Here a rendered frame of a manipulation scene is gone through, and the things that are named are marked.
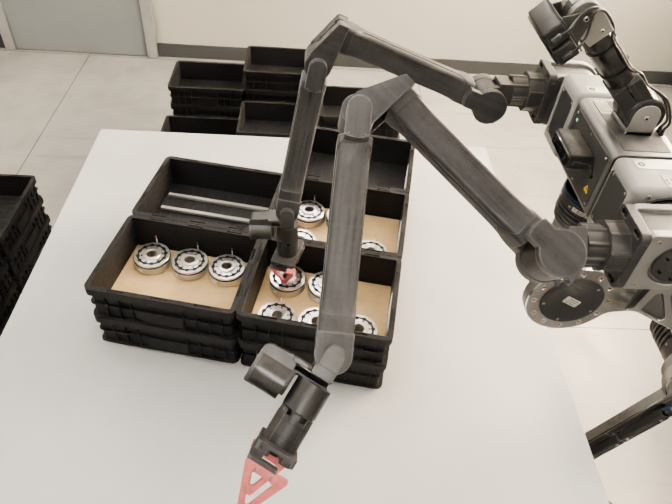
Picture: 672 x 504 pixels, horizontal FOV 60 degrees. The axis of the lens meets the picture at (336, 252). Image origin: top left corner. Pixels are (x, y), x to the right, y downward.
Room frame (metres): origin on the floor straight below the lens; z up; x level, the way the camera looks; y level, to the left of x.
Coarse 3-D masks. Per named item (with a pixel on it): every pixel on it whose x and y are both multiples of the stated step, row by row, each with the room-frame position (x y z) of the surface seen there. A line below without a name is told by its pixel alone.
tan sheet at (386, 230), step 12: (372, 216) 1.47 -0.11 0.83; (300, 228) 1.37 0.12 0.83; (312, 228) 1.38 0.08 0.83; (324, 228) 1.38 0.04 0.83; (372, 228) 1.41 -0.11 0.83; (384, 228) 1.41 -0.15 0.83; (396, 228) 1.42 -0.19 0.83; (324, 240) 1.33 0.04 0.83; (384, 240) 1.36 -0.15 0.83; (396, 240) 1.36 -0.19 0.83
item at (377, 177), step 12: (324, 132) 1.80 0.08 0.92; (324, 144) 1.80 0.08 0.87; (384, 144) 1.78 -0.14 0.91; (396, 144) 1.77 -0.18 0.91; (408, 144) 1.77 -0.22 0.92; (312, 156) 1.77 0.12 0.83; (324, 156) 1.78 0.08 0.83; (372, 156) 1.78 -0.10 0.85; (384, 156) 1.78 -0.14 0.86; (396, 156) 1.77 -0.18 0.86; (408, 156) 1.77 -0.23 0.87; (312, 168) 1.70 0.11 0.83; (324, 168) 1.70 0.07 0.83; (372, 168) 1.73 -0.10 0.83; (384, 168) 1.74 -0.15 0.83; (396, 168) 1.75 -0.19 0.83; (372, 180) 1.66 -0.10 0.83; (384, 180) 1.67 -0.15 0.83; (396, 180) 1.67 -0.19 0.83
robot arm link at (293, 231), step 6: (294, 222) 1.13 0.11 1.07; (282, 228) 1.11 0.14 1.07; (288, 228) 1.11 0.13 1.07; (294, 228) 1.11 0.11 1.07; (282, 234) 1.11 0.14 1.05; (288, 234) 1.10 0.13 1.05; (294, 234) 1.11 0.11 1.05; (282, 240) 1.11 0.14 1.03; (288, 240) 1.10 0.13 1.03; (294, 240) 1.11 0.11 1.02
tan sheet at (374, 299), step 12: (264, 276) 1.15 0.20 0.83; (264, 288) 1.11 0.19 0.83; (360, 288) 1.14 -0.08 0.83; (372, 288) 1.15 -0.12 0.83; (384, 288) 1.15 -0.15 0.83; (264, 300) 1.06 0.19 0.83; (276, 300) 1.07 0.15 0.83; (288, 300) 1.07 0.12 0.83; (300, 300) 1.08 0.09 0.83; (312, 300) 1.08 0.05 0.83; (360, 300) 1.10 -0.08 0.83; (372, 300) 1.10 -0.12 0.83; (384, 300) 1.11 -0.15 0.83; (252, 312) 1.02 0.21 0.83; (300, 312) 1.03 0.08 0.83; (360, 312) 1.05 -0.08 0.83; (372, 312) 1.06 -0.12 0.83; (384, 312) 1.06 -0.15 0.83; (384, 324) 1.02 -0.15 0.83
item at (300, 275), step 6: (300, 270) 1.16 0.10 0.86; (270, 276) 1.13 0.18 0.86; (276, 276) 1.13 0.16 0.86; (300, 276) 1.14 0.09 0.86; (276, 282) 1.11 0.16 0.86; (294, 282) 1.11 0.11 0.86; (300, 282) 1.12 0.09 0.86; (282, 288) 1.09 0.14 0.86; (288, 288) 1.09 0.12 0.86; (294, 288) 1.09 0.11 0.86
